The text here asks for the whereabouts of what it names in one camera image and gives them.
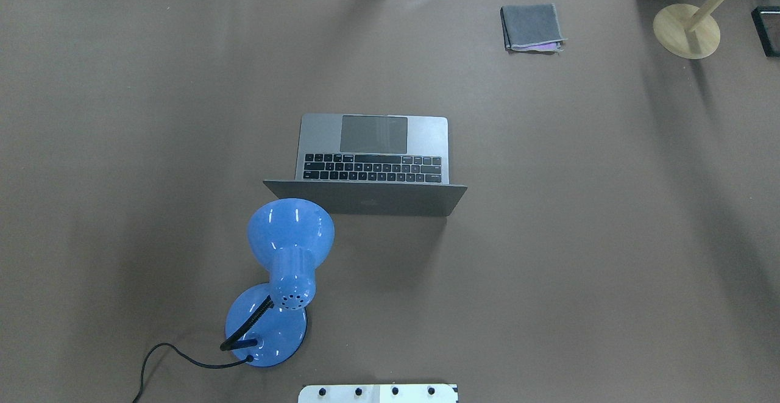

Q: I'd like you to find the wooden mug tree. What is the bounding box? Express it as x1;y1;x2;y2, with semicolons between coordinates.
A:
652;0;724;60

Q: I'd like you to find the folded grey cloth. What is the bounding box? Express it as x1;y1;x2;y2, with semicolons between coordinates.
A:
500;3;566;53

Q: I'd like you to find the grey laptop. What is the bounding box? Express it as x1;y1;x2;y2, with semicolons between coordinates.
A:
264;113;467;217

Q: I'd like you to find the blue desk lamp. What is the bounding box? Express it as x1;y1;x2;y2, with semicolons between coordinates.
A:
220;198;335;368

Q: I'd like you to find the black lamp power cord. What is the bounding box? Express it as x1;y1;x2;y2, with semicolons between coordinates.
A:
132;342;254;403

